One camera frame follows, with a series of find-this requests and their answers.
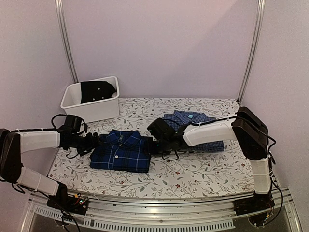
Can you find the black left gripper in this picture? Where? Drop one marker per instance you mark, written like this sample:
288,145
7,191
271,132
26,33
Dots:
91,144

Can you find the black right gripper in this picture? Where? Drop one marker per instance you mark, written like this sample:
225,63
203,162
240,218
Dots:
147,148

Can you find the blue gingham shirt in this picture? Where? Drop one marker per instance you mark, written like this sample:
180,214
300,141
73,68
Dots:
179,118

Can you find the dark blue plaid shirt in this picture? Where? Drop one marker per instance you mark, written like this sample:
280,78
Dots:
121,151

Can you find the white plastic bin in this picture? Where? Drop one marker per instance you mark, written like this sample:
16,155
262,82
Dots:
91,111

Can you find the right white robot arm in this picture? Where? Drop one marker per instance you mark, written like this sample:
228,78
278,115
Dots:
244,126

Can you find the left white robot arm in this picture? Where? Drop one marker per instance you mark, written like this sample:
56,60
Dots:
21,153

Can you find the floral patterned table mat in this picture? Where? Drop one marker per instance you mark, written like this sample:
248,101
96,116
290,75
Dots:
186,176

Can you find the black shirt in bin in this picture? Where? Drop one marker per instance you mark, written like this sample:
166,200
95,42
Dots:
96,91

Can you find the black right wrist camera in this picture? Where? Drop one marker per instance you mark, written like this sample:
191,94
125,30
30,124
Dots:
160,130

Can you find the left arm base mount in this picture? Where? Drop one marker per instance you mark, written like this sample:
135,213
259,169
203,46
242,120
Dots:
76,204

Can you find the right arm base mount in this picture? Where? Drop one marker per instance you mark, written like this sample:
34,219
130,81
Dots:
258,207

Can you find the left aluminium frame post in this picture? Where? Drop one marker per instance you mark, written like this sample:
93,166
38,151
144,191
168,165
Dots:
65,39

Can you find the aluminium frame post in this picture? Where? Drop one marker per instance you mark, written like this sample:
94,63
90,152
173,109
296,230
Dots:
65,39
253,48

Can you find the right aluminium frame post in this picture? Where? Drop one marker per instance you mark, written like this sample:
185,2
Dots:
253,48

